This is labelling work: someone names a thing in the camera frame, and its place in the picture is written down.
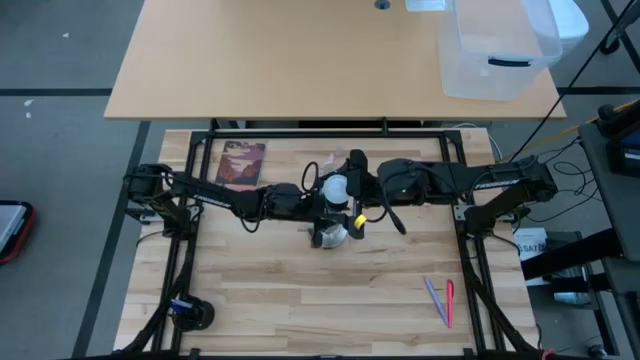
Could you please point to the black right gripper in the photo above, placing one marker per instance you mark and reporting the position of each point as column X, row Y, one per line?
column 376, row 187

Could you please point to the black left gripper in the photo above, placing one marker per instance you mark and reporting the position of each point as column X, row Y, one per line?
column 282, row 200

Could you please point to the white lightbulb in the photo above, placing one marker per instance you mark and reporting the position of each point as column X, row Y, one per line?
column 335, row 190

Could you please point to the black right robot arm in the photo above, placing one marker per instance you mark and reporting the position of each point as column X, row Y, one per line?
column 500, row 185

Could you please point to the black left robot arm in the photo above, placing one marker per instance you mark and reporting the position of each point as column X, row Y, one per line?
column 210, row 197

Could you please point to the purple pen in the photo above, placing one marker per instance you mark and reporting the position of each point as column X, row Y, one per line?
column 436, row 300

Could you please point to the red pen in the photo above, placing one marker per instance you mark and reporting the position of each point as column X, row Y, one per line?
column 450, row 302

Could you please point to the tan wooden desk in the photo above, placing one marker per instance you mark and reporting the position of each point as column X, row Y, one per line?
column 275, row 60

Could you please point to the black mesh pen cup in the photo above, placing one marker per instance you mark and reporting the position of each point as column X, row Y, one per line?
column 197, row 315

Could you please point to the white labelled box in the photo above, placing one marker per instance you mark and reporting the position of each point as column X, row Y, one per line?
column 530, row 247

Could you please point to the black desk grommet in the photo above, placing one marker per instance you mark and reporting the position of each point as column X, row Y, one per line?
column 382, row 4

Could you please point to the white paper sheet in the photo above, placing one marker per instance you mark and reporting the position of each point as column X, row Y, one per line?
column 425, row 5

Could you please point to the clear plastic storage bin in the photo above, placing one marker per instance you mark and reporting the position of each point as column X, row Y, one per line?
column 500, row 50

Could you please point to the black equipment cart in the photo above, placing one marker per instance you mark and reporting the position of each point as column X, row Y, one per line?
column 605, row 175

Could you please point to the black tripod pole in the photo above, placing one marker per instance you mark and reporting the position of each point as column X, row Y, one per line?
column 621, row 26

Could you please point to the red black case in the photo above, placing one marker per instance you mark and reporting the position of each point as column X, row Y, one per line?
column 12, row 230

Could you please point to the black aluminium table frame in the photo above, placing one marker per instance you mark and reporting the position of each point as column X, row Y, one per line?
column 325, row 134

